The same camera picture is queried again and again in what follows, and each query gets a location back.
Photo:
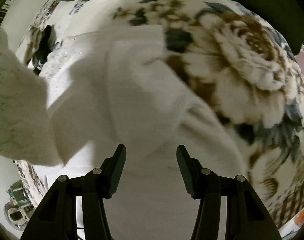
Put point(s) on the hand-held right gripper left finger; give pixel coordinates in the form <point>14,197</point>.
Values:
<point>116,171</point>

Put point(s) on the white garment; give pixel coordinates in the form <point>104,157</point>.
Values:
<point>132,92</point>

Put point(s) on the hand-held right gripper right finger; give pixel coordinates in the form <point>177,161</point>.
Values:
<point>187,173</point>

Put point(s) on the person's left forearm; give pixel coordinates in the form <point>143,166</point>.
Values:
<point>11,105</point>

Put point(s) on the dark cloth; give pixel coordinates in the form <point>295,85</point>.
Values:
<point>267,5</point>

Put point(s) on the black cloth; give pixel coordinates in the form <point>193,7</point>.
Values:
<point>45,45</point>

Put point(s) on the white plastic object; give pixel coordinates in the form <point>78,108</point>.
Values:
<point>14,216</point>

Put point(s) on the floral bed sheet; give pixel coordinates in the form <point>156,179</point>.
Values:
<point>254,62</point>

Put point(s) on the green shelf rack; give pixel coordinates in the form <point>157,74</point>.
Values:
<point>19,195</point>

